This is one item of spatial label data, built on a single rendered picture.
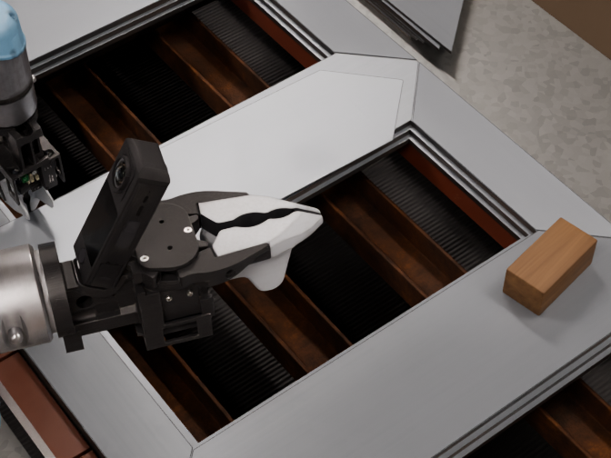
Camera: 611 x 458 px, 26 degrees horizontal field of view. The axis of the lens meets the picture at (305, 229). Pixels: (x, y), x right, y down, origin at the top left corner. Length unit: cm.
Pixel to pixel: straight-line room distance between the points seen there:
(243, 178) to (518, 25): 62
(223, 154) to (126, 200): 97
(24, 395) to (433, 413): 51
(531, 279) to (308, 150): 39
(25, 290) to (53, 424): 71
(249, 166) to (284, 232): 89
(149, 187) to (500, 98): 126
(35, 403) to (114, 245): 75
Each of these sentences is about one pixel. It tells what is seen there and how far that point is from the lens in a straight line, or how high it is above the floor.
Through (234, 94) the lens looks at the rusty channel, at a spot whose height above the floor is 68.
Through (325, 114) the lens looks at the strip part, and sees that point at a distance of 194.
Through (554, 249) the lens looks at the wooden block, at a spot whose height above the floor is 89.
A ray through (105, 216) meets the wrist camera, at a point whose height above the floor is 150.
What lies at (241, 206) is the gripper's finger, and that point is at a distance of 101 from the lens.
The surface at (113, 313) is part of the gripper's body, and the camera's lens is 101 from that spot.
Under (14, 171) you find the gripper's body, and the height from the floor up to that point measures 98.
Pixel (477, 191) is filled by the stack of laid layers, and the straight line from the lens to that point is 187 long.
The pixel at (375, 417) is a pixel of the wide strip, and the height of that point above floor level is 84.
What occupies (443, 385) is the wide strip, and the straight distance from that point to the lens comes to 165.
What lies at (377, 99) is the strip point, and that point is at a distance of 197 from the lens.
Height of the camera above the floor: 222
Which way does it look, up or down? 50 degrees down
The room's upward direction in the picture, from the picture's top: straight up
